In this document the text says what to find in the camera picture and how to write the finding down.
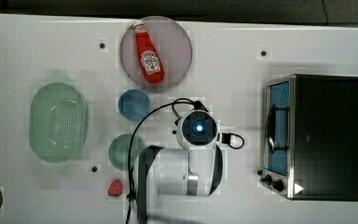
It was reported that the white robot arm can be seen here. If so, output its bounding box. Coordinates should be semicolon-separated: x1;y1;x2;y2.
133;109;223;224

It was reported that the green cup with handle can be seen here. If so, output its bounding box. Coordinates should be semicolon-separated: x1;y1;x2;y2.
108;134;145;171

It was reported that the grey round plate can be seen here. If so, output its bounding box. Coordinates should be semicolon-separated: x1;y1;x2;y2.
119;16;193;92

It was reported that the black toaster oven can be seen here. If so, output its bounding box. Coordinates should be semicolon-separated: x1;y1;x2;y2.
258;74;358;202

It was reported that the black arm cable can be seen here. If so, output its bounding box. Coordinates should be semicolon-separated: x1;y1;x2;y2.
124;97;246;224

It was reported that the blue bowl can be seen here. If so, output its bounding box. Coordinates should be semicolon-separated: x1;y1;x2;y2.
118;89;151;121

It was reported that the green colander basket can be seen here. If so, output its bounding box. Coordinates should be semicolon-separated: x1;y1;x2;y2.
29;82;89;163

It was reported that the red strawberry toy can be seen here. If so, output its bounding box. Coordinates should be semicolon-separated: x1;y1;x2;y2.
107;179;123;197

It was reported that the red ketchup bottle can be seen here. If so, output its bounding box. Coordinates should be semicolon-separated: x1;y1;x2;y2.
132;20;165;84

